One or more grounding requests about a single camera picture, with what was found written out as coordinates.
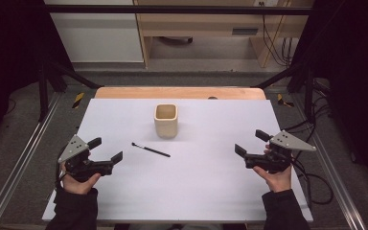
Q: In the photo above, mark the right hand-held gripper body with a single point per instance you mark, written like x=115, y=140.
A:
x=278, y=155

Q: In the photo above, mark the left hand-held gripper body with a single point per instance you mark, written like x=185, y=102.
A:
x=76, y=159

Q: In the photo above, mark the black pen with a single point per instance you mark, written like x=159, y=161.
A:
x=150, y=149

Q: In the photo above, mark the person's left hand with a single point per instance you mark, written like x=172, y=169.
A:
x=78, y=187

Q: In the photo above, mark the person's right hand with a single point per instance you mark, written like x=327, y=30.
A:
x=279, y=182

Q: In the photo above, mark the yellow clamp right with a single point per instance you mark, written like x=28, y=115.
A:
x=281, y=99

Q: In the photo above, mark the yellow clamp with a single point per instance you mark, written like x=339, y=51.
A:
x=281, y=99
x=78, y=100

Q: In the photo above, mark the yellow clamp left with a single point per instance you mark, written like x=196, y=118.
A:
x=78, y=100

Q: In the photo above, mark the beige square pen holder cup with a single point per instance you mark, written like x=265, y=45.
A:
x=166, y=126

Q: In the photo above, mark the white board sheet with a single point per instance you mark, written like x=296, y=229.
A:
x=188, y=188

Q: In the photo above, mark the white cabinet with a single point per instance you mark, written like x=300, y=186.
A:
x=99, y=38

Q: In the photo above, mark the grey socket panel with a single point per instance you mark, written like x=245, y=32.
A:
x=244, y=31

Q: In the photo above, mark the black curtain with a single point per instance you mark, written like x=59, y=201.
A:
x=354, y=64
x=9, y=48

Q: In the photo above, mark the light wooden desk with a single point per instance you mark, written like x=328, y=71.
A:
x=204, y=24

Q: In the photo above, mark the aluminium floor rail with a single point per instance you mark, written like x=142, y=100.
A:
x=19, y=169
x=338, y=179

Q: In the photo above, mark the black metal frame stand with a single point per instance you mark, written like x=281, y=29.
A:
x=43, y=96
x=309, y=96

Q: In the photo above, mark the black horizontal frame bar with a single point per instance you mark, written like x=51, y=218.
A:
x=172, y=9

